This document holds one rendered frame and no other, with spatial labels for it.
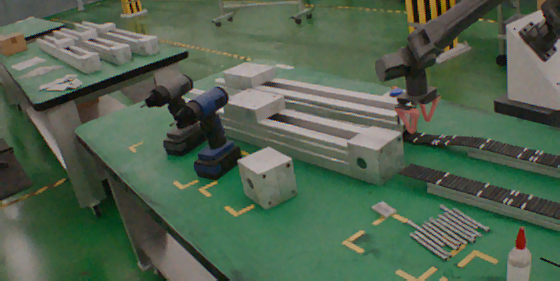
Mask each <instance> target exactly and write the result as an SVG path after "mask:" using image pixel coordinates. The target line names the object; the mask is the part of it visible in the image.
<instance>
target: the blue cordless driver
mask: <svg viewBox="0 0 560 281"><path fill-rule="evenodd" d="M228 102H229V96H228V93H227V91H226V90H225V89H223V88H222V87H219V86H216V87H214V88H211V89H209V90H207V91H204V92H203V93H201V94H200V95H198V96H196V97H194V98H192V99H191V100H190V101H188V102H187V103H186V104H184V105H182V106H181V108H180V109H179V112H178V113H177V115H176V116H175V117H174V120H175V122H173V123H172V124H170V125H169V126H172V125H176V124H177V125H179V126H185V125H190V126H193V125H195V124H196V123H198V122H200V123H199V125H200V127H201V129H202V131H203V132H204V134H205V137H206V140H207V142H208V144H209V145H208V146H206V147H205V148H204V149H203V150H201V151H200V152H198V154H197V155H198V159H195V160H194V161H193V165H194V171H195V172H196V174H197V176H199V177H204V178H208V179H213V180H217V179H219V178H222V176H223V175H225V174H226V173H227V172H229V171H230V170H231V169H232V168H234V167H235V166H236V165H238V163H237V161H238V160H240V159H242V156H241V152H240V147H238V146H235V145H234V142H233V141H227V140H226V137H225V135H224V134H225V130H224V127H223V125H222V123H221V120H220V117H219V115H218V114H217V113H216V111H218V110H219V109H220V108H222V107H224V106H226V105H227V104H228Z"/></svg>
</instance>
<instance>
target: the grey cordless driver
mask: <svg viewBox="0 0 560 281"><path fill-rule="evenodd" d="M192 89H193V79H192V77H190V76H188V75H187V74H182V75H179V76H177V77H175V78H173V79H172V80H170V81H166V82H164V83H162V84H161V85H159V86H158V87H156V88H154V89H153V90H152V91H151V93H150V95H149V96H148V97H147V98H145V100H144V102H145V104H143V105H142V106H140V107H141V108H143V107H145V106H147V107H148V108H152V107H159V108H161V107H163V106H165V105H167V104H169V105H168V106H167V107H168V110H169V113H170V114H172V116H173V119H174V117H175V116H176V115H177V113H178V112H179V109H180V108H181V106H182V105H184V104H186V103H187V102H186V100H185V98H182V95H184V94H186V93H189V92H191V91H192ZM176 125H177V124H176ZM167 137H168V138H166V139H165V140H163V143H162V144H163V147H164V149H165V150H166V153H167V154H169V155H174V156H181V157H182V156H184V155H186V154H187V153H189V152H190V151H192V149H194V148H195V147H197V146H198V145H200V144H203V143H204V142H205V141H206V137H205V134H204V132H203V131H202V129H201V127H200V126H199V124H198V123H196V124H195V125H193V126H190V125H185V126H179V125H177V126H176V127H174V128H173V129H171V130H169V132H167Z"/></svg>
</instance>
